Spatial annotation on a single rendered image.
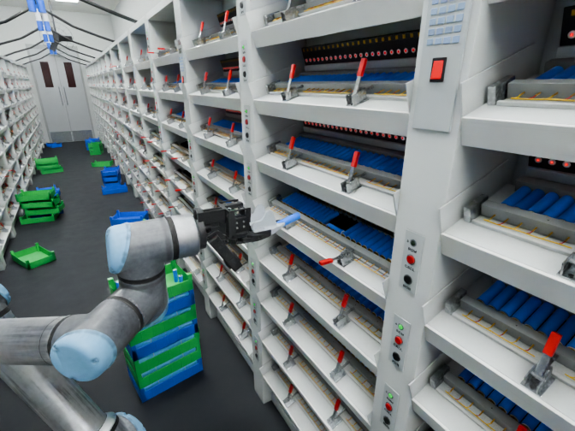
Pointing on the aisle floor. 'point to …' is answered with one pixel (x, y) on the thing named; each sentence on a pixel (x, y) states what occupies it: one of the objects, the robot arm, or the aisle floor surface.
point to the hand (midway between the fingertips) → (277, 225)
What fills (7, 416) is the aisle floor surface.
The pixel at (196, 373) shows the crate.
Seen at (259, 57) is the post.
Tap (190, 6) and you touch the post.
